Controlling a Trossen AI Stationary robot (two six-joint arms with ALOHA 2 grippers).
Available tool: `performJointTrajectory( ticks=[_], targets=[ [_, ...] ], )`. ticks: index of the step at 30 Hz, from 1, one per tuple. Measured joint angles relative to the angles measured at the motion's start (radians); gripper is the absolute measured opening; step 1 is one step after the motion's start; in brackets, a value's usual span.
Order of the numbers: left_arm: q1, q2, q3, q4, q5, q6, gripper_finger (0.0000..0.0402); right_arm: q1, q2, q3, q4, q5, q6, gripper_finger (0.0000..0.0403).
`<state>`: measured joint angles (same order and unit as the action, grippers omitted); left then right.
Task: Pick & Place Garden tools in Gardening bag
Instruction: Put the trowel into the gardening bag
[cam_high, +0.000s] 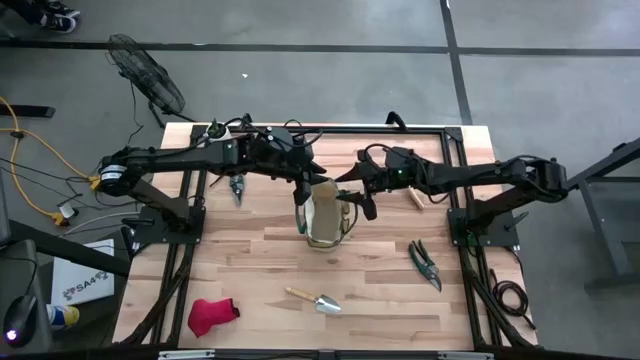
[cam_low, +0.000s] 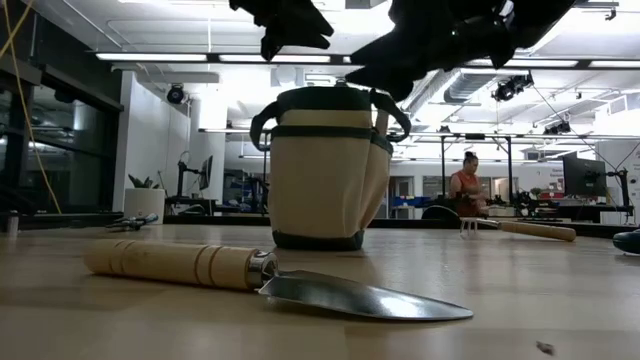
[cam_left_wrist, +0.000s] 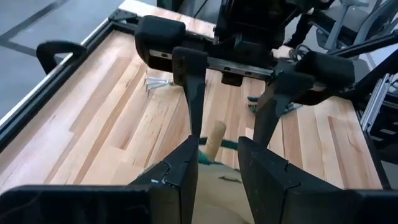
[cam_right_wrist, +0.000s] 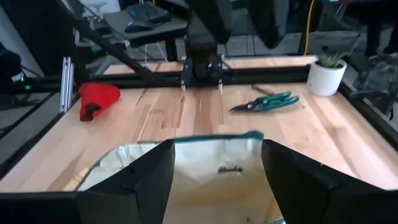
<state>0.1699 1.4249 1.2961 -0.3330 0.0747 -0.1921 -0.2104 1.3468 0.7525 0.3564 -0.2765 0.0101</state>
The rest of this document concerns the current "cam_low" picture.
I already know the beige green-trimmed gardening bag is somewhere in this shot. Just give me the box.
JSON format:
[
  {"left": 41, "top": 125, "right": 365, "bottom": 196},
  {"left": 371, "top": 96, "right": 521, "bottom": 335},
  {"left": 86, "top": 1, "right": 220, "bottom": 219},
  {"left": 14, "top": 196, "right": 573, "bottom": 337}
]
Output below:
[{"left": 249, "top": 82, "right": 412, "bottom": 252}]

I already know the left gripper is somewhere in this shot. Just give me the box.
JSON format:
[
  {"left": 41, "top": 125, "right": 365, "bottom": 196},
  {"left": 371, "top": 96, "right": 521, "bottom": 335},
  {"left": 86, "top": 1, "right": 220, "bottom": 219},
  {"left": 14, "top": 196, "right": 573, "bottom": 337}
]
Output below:
[{"left": 228, "top": 0, "right": 335, "bottom": 62}]

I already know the white pot with plant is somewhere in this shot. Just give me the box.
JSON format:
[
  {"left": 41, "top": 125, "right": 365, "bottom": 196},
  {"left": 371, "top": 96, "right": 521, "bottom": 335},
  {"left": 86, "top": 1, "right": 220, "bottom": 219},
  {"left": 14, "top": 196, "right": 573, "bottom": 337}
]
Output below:
[{"left": 123, "top": 173, "right": 167, "bottom": 225}]

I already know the black computer monitor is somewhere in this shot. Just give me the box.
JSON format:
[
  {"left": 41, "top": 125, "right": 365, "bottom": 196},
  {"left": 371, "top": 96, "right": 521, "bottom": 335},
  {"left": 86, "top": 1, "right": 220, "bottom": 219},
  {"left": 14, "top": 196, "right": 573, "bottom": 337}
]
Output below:
[{"left": 561, "top": 151, "right": 608, "bottom": 199}]

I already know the yellow extension cable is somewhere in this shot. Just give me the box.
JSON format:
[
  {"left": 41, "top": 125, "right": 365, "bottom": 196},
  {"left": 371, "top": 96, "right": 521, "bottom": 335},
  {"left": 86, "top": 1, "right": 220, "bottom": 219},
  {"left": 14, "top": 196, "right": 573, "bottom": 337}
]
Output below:
[{"left": 0, "top": 0, "right": 63, "bottom": 216}]

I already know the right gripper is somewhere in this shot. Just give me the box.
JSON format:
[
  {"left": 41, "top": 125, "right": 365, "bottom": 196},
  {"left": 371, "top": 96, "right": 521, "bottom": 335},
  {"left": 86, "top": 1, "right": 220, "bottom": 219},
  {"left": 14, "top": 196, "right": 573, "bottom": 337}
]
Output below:
[{"left": 343, "top": 0, "right": 517, "bottom": 103}]

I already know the black ceiling camera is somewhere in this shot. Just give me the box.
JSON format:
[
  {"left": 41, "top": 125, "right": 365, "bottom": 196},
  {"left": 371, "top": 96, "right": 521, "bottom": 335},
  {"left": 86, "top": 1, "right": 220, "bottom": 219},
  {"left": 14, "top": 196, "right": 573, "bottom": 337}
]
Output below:
[
  {"left": 543, "top": 119, "right": 574, "bottom": 136},
  {"left": 491, "top": 71, "right": 535, "bottom": 103},
  {"left": 166, "top": 83, "right": 187, "bottom": 106}
]

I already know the black office chair back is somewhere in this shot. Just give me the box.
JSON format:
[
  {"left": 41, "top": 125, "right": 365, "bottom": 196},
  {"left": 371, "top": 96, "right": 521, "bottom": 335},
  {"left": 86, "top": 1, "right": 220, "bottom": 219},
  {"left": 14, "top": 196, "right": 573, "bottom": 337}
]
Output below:
[{"left": 421, "top": 204, "right": 461, "bottom": 221}]

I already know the black metal rack frame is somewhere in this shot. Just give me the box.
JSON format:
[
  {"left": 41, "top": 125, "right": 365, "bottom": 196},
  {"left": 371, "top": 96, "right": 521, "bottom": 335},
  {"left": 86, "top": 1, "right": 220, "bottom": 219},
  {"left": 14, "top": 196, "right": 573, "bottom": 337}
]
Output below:
[{"left": 439, "top": 132, "right": 514, "bottom": 214}]

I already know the monitor on arm mount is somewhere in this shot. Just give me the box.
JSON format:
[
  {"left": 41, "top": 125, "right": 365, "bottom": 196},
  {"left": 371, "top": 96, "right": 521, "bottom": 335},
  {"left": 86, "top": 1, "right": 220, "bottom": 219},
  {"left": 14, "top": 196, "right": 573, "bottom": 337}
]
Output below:
[{"left": 175, "top": 153, "right": 215, "bottom": 201}]

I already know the black aluminium table frame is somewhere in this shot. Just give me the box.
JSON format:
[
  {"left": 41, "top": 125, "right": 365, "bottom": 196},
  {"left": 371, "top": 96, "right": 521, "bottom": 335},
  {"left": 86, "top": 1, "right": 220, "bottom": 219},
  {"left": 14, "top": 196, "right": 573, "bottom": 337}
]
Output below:
[{"left": 0, "top": 212, "right": 640, "bottom": 239}]

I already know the person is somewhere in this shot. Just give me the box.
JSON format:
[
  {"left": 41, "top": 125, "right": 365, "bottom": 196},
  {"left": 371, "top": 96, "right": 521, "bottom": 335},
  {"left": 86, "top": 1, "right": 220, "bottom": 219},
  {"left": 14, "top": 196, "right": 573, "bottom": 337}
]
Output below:
[{"left": 448, "top": 150, "right": 490, "bottom": 219}]

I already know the wooden-handled metal trowel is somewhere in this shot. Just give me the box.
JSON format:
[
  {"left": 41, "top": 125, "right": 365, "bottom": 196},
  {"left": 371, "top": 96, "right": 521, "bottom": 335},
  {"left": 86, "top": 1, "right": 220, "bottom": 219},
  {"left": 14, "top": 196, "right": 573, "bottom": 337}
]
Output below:
[{"left": 82, "top": 238, "right": 475, "bottom": 322}]

